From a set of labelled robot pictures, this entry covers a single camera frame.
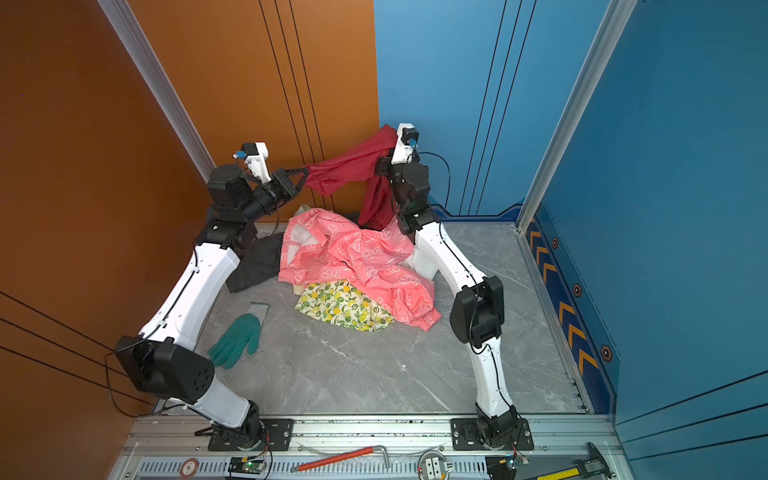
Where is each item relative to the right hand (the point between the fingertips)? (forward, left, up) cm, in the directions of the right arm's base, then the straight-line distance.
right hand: (385, 134), depth 75 cm
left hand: (-11, +18, -1) cm, 21 cm away
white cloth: (-7, -11, -43) cm, 45 cm away
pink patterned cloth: (-4, +25, -38) cm, 45 cm away
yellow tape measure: (-66, -42, -48) cm, 91 cm away
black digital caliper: (-64, -48, -48) cm, 94 cm away
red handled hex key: (-63, +11, -48) cm, 80 cm away
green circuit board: (-64, +34, -49) cm, 88 cm away
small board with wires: (-63, -30, -48) cm, 85 cm away
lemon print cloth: (-23, +14, -43) cm, 51 cm away
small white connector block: (-65, -10, -41) cm, 77 cm away
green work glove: (-32, +45, -46) cm, 71 cm away
